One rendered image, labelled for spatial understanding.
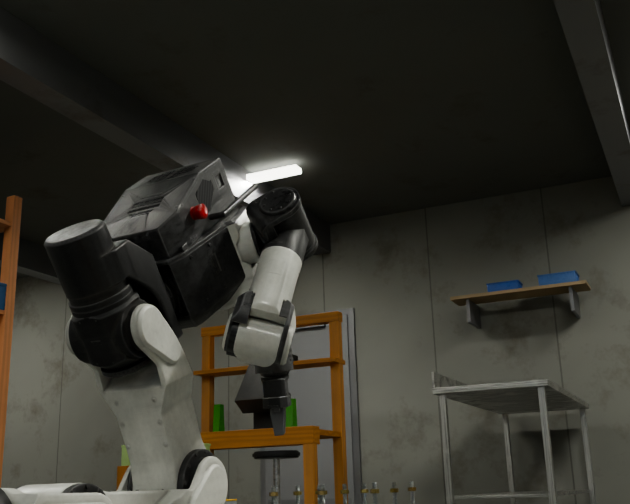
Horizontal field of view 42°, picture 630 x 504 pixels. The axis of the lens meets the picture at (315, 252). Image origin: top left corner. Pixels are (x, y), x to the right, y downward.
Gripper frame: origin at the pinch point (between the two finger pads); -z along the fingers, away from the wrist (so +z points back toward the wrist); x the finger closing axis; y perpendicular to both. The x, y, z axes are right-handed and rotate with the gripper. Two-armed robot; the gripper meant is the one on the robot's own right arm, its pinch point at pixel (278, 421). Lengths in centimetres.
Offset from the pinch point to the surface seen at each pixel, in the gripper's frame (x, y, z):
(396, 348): 662, -60, 21
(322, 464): 672, 27, -89
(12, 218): 393, 222, 140
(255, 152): 500, 50, 199
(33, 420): 833, 390, -21
